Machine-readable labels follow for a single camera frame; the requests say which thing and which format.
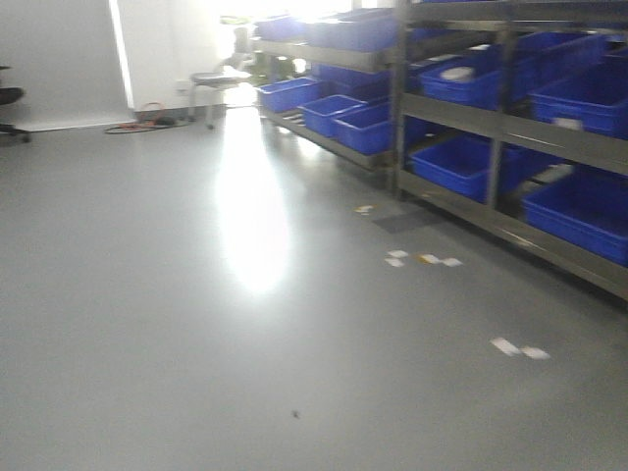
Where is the near steel shelf rack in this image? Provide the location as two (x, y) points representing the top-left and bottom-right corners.
(392, 1), (627, 298)

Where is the steel shelf rack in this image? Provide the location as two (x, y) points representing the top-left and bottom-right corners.
(392, 1), (627, 298)
(250, 0), (408, 189)

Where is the far steel shelf rack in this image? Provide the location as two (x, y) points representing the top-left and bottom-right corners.
(250, 0), (408, 189)

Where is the orange black cable coil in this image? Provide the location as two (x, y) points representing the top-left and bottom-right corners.
(103, 101), (189, 134)

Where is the grey stool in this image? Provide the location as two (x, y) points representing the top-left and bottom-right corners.
(187, 26), (255, 122)

